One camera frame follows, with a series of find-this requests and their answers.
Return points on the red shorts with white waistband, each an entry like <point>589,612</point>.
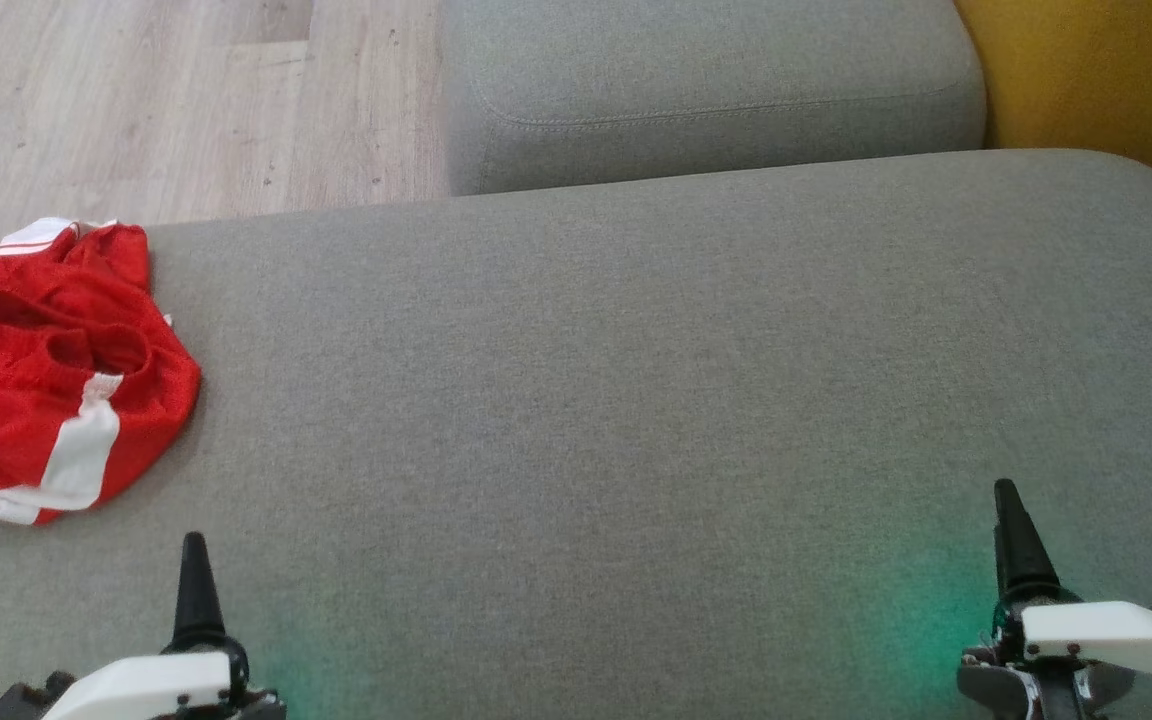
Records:
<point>26,400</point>

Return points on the grey sofa cushion with seam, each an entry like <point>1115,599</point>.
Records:
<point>696,80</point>

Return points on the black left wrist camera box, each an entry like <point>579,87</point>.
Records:
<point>26,698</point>

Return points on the yellow furniture panel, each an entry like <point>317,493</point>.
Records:
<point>1106,80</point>

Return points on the large grey fabric sofa seat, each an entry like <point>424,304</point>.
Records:
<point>636,400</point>

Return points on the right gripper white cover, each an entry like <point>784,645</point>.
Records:
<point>1106,632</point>

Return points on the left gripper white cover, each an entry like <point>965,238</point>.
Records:
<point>146,688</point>

